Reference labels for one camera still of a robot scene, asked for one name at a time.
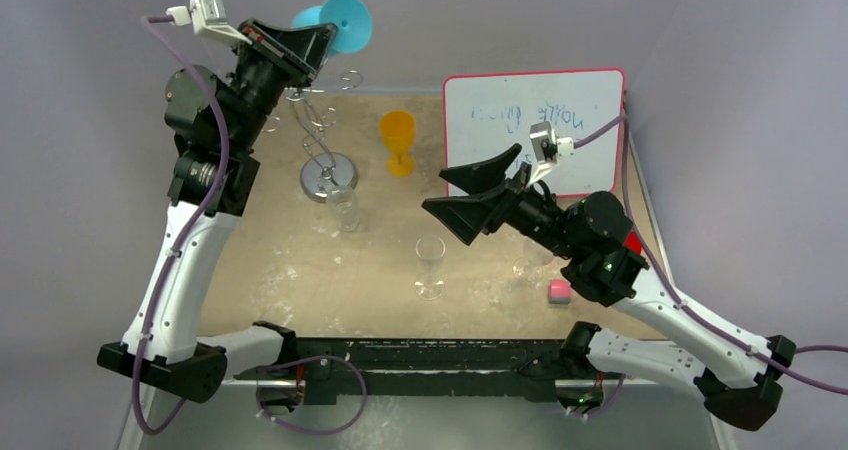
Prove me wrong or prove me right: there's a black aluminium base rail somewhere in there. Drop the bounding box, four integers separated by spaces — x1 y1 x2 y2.
230 337 598 405

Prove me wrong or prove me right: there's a clear tumbler glass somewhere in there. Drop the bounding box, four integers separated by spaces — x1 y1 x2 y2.
325 186 360 232

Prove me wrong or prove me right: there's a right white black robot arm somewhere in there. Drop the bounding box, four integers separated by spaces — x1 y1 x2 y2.
422 145 796 431

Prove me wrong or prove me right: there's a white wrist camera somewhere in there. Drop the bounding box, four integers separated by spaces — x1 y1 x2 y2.
527 121 575 185
166 0 250 47

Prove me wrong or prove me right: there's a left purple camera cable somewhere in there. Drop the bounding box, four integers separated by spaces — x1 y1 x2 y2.
131 14 232 436

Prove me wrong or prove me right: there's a pink framed whiteboard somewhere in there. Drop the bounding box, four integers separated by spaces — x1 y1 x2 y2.
443 68 625 197

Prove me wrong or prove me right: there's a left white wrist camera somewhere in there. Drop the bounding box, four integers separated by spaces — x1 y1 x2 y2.
166 0 250 47

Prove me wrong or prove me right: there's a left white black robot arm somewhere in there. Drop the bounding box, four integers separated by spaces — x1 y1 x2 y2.
97 19 340 403

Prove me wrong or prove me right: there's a red plastic wine glass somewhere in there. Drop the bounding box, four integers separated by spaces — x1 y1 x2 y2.
625 231 643 254

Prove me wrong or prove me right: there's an orange plastic wine glass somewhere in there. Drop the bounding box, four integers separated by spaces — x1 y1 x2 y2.
379 111 416 177

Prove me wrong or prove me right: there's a silver wire wine glass rack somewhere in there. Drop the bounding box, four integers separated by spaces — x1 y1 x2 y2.
263 87 359 204

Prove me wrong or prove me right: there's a pink grey eraser block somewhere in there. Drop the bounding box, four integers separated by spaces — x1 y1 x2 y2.
547 279 571 305

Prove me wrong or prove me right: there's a blue plastic wine glass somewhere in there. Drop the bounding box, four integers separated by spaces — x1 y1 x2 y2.
291 0 373 58

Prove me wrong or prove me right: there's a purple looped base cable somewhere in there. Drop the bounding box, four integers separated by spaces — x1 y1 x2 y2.
255 355 369 438

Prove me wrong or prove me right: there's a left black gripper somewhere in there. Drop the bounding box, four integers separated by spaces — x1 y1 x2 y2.
228 18 336 152

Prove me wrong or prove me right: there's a clear wine glass right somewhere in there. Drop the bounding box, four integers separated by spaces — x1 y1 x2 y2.
512 240 555 284

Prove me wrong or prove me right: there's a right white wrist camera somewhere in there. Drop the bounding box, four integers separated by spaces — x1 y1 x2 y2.
527 121 575 185

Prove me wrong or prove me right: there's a clear champagne flute glass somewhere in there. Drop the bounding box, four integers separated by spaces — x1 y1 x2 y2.
414 235 446 301

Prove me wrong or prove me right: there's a purple camera cable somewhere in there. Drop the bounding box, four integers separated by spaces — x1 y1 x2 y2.
572 112 848 397
131 14 232 436

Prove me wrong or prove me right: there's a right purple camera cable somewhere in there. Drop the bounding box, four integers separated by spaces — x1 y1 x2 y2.
572 112 848 397

